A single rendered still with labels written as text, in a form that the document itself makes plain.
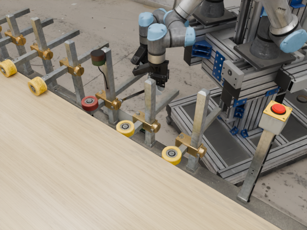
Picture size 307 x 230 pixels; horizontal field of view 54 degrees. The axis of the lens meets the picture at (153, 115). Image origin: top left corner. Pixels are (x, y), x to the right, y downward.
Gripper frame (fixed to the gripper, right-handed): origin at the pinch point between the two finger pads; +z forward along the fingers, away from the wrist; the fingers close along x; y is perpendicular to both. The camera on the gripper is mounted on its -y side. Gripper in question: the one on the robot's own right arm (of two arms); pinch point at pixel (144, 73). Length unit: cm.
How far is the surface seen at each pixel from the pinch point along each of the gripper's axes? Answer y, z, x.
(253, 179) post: -34, -4, -81
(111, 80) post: -31.9, -17.0, -5.7
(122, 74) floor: 73, 83, 90
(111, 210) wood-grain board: -78, -7, -48
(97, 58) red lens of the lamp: -39, -33, -6
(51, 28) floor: 94, 83, 229
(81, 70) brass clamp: -31.1, -12.5, 16.6
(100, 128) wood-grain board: -52, -7, -17
